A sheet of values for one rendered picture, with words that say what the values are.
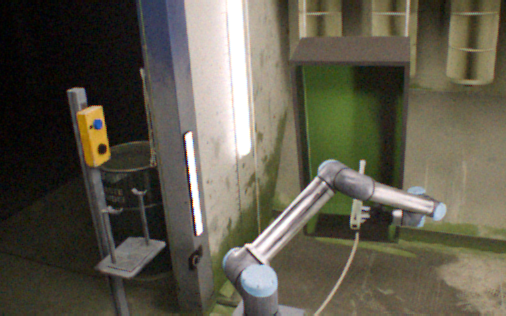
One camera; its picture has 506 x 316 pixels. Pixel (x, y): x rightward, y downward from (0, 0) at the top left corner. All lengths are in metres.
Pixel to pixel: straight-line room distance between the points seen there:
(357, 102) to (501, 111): 1.48
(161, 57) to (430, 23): 2.23
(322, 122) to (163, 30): 1.16
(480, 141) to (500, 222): 0.63
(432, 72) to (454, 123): 0.44
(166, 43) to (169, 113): 0.37
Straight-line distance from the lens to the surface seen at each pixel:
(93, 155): 2.30
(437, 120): 4.07
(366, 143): 3.13
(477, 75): 3.69
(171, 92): 2.59
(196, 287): 3.12
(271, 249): 2.21
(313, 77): 2.96
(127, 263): 2.48
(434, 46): 4.06
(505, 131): 4.09
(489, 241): 3.96
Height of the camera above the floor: 2.12
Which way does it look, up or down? 23 degrees down
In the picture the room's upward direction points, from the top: 4 degrees counter-clockwise
